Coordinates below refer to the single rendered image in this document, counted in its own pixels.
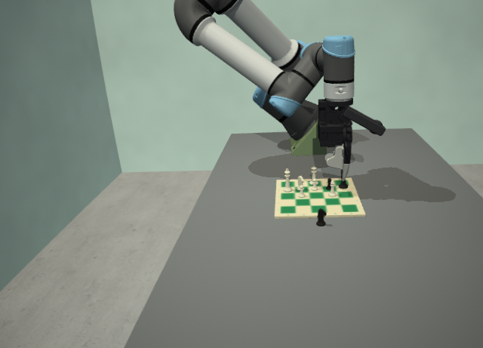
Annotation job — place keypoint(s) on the green and cream chessboard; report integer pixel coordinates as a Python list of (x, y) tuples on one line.
[(345, 204)]

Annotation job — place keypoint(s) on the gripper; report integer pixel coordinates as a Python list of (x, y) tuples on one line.
[(335, 130)]

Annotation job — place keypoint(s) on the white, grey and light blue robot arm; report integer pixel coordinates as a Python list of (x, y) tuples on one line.
[(284, 83)]

